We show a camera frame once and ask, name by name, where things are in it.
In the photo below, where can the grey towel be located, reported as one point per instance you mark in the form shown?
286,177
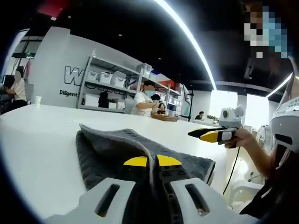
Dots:
105,149

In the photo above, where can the person's right hand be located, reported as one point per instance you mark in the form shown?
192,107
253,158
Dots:
244,138

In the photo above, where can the black tripod stand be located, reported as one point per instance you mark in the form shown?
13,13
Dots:
190,105

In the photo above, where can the brown wooden tray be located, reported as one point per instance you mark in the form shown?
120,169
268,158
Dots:
164,118

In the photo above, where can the white grey worn device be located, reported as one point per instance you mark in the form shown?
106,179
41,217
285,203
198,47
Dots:
285,126

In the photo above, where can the ceiling light strip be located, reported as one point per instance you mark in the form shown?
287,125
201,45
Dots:
280,85
194,44

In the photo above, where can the person's dark clothing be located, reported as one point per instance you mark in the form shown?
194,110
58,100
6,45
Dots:
275,196

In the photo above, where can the group of white storage boxes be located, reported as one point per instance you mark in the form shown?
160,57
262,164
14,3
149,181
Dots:
118,79

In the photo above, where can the black shelf bag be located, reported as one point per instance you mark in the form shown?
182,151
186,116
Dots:
103,99

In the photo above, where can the grey metal shelving rack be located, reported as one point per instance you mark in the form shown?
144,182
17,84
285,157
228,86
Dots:
82,88

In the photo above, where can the white paper cup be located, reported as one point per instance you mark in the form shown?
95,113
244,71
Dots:
38,101

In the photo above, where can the black monitor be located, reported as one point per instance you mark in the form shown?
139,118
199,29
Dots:
8,81

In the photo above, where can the pink hanging cloth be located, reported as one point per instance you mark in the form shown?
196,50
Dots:
28,68

